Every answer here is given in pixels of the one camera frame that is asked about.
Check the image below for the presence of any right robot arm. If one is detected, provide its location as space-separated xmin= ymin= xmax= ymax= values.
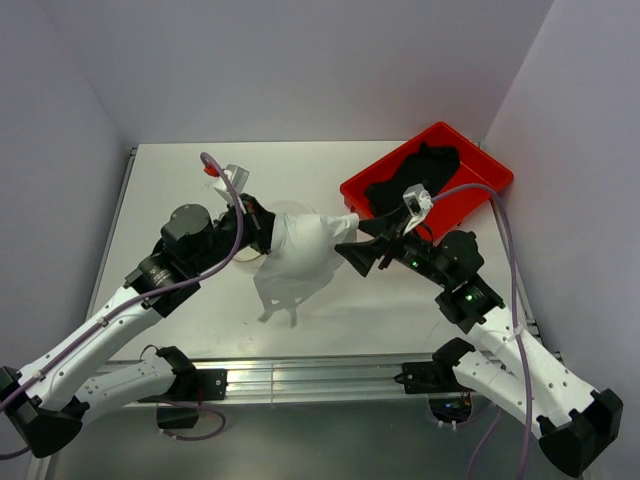
xmin=335 ymin=217 xmax=623 ymax=478

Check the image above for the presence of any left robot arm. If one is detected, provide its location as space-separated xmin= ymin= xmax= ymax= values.
xmin=1 ymin=194 xmax=275 ymax=458

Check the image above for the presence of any black garment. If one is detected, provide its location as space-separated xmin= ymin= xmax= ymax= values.
xmin=364 ymin=142 xmax=460 ymax=217

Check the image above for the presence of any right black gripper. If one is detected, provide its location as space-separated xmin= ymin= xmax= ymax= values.
xmin=335 ymin=202 xmax=453 ymax=288

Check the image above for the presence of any white bra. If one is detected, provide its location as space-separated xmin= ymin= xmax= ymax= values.
xmin=254 ymin=213 xmax=359 ymax=328

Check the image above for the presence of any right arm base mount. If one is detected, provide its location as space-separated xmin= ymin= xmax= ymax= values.
xmin=393 ymin=360 xmax=491 ymax=431

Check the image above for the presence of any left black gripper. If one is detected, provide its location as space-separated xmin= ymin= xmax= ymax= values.
xmin=189 ymin=192 xmax=300 ymax=275

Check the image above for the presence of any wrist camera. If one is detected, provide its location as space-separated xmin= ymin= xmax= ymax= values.
xmin=204 ymin=164 xmax=249 ymax=204
xmin=402 ymin=183 xmax=434 ymax=235

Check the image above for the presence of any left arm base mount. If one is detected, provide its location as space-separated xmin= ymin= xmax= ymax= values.
xmin=152 ymin=369 xmax=227 ymax=442

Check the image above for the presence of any red plastic tray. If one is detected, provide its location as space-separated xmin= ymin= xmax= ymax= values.
xmin=340 ymin=122 xmax=514 ymax=219

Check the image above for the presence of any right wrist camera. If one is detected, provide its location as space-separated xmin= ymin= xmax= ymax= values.
xmin=402 ymin=183 xmax=434 ymax=235

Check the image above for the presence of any aluminium rail frame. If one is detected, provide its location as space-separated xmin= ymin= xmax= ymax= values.
xmin=24 ymin=144 xmax=601 ymax=480

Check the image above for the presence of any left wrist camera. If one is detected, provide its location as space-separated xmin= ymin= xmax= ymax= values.
xmin=204 ymin=164 xmax=249 ymax=204

